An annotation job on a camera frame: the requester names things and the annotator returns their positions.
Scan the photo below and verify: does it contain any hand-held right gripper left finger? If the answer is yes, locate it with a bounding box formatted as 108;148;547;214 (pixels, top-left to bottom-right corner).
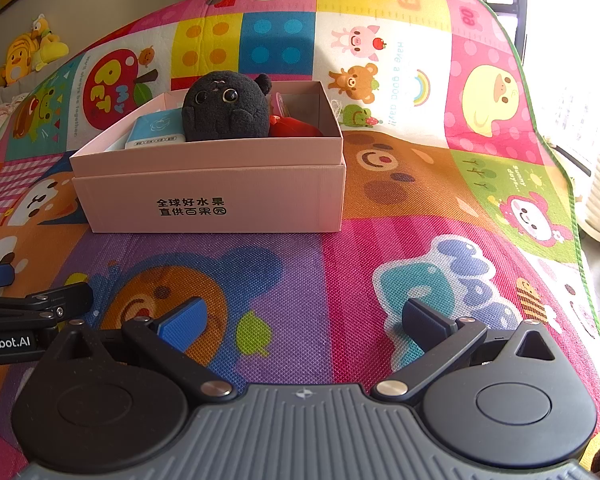
45;297;234;403

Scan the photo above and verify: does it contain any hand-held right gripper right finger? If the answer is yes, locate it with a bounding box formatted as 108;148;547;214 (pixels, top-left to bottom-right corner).
372;298;556;403

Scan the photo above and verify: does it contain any pink cardboard box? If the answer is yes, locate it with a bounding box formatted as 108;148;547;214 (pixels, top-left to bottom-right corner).
70;80;346;235

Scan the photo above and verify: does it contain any blue tissue pack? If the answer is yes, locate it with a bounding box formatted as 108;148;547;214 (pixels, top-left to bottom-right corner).
125;109;187;150

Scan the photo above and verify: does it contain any black plush toy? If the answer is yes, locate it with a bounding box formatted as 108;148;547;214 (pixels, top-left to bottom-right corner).
181;71;273;142

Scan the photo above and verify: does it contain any colourful cartoon play mat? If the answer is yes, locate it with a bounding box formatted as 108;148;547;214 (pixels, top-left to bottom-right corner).
0;0;600;480

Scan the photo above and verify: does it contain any floral cloth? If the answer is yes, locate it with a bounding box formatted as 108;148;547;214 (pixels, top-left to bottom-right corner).
0;92;31;156

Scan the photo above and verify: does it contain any grey sofa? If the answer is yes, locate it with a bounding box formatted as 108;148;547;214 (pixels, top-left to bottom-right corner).
0;72;51;111

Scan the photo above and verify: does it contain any yellow striped plush duck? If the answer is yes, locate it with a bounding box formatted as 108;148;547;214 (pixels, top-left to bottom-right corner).
2;32;43;86

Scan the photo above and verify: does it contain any red round toy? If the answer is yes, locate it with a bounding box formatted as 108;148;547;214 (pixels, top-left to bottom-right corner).
269;114;323;138

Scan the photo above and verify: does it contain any yellow plush dog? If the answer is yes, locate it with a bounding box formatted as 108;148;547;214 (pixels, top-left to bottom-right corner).
30;14;71;72

